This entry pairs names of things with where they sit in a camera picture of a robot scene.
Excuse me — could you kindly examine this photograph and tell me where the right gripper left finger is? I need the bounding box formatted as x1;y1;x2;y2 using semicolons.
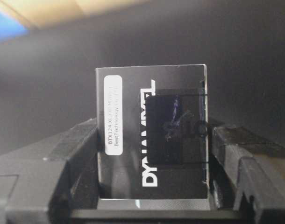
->
0;119;99;224

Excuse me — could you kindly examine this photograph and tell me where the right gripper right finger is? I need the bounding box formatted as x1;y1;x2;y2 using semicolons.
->
207;119;285;224

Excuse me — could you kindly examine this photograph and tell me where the moved black Dynamixel box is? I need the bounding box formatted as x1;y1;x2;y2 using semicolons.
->
95;64;209;199

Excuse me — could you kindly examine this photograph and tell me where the black base sheet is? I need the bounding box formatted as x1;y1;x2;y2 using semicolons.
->
0;0;285;155

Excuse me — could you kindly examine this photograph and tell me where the blue table cloth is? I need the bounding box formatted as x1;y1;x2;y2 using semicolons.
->
0;11;28;42

